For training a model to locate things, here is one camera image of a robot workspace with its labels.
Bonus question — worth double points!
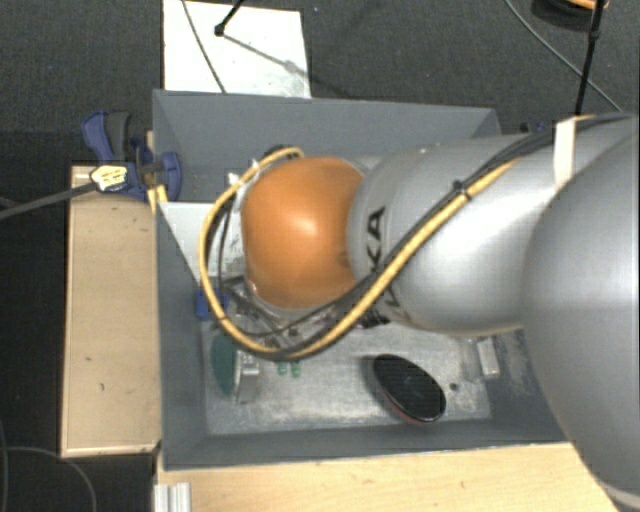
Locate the black oval brush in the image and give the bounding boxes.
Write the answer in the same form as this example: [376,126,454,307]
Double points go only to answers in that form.
[371,353,448,426]

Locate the small blue block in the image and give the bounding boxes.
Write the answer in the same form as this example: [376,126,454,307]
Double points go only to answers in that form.
[195,288,231,322]

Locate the small silver metal block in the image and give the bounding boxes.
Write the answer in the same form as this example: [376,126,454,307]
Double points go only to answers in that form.
[474,336,502,379]

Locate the dark green rounded block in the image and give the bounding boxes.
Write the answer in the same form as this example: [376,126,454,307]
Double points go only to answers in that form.
[209,333,237,397]

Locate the pale wood board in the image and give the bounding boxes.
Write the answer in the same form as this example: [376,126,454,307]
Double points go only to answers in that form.
[59,164,164,459]

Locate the grey metal bin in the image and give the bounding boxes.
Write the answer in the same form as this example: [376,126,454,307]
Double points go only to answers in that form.
[151,88,572,471]

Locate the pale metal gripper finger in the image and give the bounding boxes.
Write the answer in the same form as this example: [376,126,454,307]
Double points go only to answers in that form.
[233,349,262,405]

